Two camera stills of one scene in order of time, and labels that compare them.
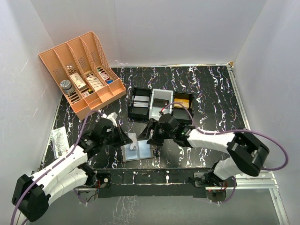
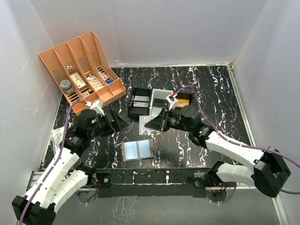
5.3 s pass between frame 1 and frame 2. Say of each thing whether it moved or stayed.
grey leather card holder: stayed
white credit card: moved
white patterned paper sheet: stayed
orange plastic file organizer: stayed
